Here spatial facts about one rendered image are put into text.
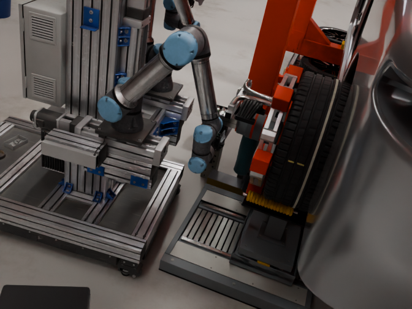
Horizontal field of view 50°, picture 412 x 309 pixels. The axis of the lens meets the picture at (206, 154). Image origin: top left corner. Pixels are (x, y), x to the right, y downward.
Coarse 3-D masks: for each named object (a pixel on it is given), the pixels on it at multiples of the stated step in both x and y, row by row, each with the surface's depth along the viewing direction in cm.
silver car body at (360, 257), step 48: (384, 0) 167; (384, 48) 119; (384, 96) 117; (336, 144) 161; (384, 144) 109; (336, 192) 129; (384, 192) 111; (336, 240) 129; (384, 240) 114; (336, 288) 136; (384, 288) 121
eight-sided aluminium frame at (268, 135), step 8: (288, 80) 213; (296, 80) 212; (272, 112) 194; (280, 112) 194; (280, 120) 193; (264, 128) 193; (264, 136) 192; (272, 136) 191; (272, 144) 193; (272, 152) 241; (256, 176) 203; (264, 176) 227; (256, 184) 222
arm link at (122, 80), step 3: (120, 78) 192; (123, 78) 193; (126, 78) 194; (120, 81) 190; (123, 81) 190; (126, 81) 191; (138, 99) 192; (141, 99) 196; (138, 102) 194; (141, 102) 197; (138, 105) 196; (141, 105) 198; (135, 108) 195; (138, 108) 197; (141, 108) 199; (132, 111) 196; (135, 111) 196; (138, 111) 198
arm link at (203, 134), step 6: (198, 126) 178; (204, 126) 179; (210, 126) 184; (198, 132) 175; (204, 132) 175; (210, 132) 176; (198, 138) 176; (204, 138) 176; (210, 138) 177; (198, 144) 177; (204, 144) 177; (210, 144) 180; (192, 150) 182; (198, 150) 179; (204, 150) 179
